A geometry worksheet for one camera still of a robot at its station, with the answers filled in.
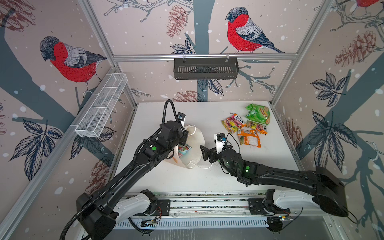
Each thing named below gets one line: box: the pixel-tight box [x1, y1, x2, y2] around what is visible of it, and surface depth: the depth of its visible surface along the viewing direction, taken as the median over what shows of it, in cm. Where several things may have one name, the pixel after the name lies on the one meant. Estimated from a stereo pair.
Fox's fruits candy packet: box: [221, 113, 247, 134], surface depth 106 cm
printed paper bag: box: [167, 124, 205, 169], surface depth 81 cm
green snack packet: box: [245, 103, 270, 126], surface depth 108 cm
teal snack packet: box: [178, 143, 192, 158], surface depth 90 cm
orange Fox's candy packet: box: [237, 128, 261, 148], surface depth 99 cm
